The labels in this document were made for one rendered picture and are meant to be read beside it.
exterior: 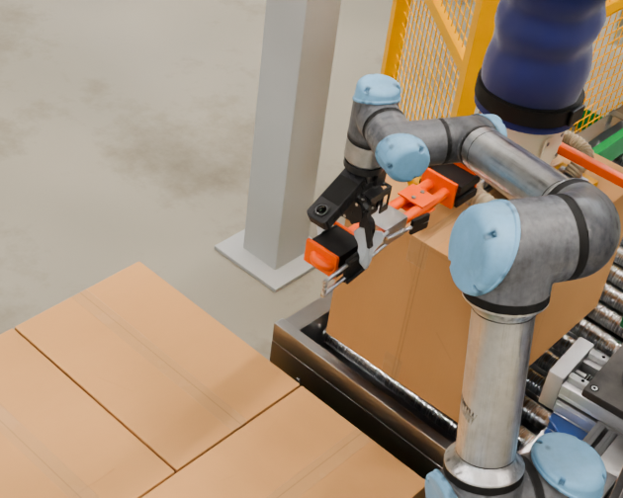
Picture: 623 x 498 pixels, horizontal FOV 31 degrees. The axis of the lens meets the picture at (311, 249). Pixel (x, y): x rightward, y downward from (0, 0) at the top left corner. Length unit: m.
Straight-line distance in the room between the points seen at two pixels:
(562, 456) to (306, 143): 2.07
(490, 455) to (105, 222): 2.62
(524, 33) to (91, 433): 1.27
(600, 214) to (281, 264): 2.45
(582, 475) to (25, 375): 1.46
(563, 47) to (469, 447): 0.94
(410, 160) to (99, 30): 3.53
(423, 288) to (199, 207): 1.85
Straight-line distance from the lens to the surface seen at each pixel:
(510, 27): 2.27
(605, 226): 1.49
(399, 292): 2.44
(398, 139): 1.76
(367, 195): 1.96
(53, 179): 4.24
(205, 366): 2.74
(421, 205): 2.18
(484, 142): 1.76
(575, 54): 2.29
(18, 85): 4.78
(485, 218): 1.43
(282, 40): 3.40
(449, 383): 2.48
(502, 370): 1.53
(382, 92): 1.83
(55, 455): 2.56
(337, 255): 2.00
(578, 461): 1.72
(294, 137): 3.53
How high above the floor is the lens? 2.50
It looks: 39 degrees down
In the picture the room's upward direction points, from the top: 8 degrees clockwise
